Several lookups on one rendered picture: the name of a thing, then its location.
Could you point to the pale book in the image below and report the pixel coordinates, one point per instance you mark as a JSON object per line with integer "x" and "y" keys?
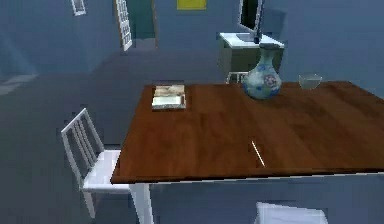
{"x": 168, "y": 97}

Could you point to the brown wooden table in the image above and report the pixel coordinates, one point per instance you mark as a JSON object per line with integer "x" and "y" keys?
{"x": 216, "y": 133}

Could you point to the thin pale pencil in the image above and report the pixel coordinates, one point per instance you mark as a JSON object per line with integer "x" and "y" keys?
{"x": 258, "y": 153}

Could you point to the blue white patterned vase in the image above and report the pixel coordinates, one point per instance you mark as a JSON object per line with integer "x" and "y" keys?
{"x": 262, "y": 76}

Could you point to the grey white television stand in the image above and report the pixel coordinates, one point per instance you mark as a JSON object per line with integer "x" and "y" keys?
{"x": 245, "y": 53}

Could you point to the yellow framed picture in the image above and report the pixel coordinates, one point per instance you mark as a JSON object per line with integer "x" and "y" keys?
{"x": 191, "y": 4}

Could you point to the white panelled room door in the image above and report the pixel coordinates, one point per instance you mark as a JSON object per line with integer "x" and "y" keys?
{"x": 124, "y": 23}

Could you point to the black flat television set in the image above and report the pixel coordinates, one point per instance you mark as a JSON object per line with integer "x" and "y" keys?
{"x": 250, "y": 15}

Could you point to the clear glass bowl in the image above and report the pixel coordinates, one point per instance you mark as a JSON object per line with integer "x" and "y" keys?
{"x": 310, "y": 80}

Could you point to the white framed picture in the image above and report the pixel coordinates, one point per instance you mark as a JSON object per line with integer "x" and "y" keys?
{"x": 78, "y": 6}

